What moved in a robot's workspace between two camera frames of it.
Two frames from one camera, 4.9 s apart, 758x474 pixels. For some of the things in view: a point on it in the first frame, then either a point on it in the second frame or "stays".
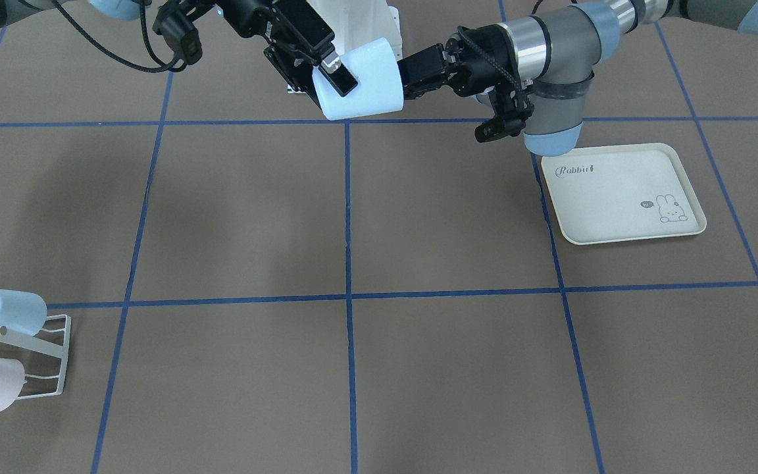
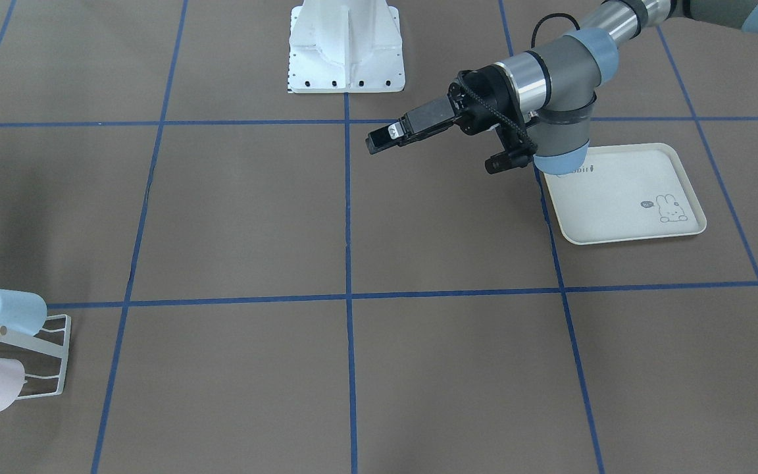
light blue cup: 24,313 stays
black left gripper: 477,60 to 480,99
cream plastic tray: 614,193 stays
